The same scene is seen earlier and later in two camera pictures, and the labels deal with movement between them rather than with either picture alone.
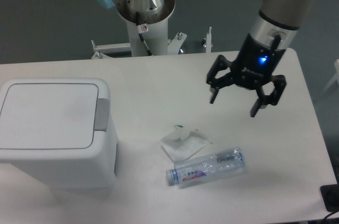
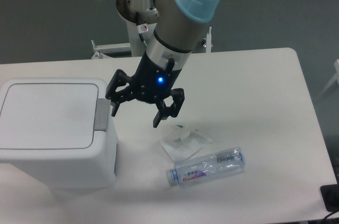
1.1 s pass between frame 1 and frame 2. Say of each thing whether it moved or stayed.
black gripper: moved
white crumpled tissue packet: stayed
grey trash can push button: stayed
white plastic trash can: stayed
